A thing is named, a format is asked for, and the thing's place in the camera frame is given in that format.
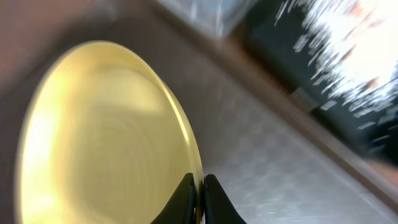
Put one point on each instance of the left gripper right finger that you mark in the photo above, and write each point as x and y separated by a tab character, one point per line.
217	206

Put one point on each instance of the rice and food scraps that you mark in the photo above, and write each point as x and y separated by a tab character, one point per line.
352	45

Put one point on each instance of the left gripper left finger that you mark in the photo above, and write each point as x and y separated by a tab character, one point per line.
181	207

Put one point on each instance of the black waste tray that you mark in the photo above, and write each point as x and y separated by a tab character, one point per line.
372	135

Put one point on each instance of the brown serving tray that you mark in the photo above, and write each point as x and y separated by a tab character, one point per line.
270	172

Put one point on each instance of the yellow round plate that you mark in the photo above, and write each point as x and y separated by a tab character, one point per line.
104	141

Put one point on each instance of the clear plastic bin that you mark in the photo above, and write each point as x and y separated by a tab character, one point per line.
214	18

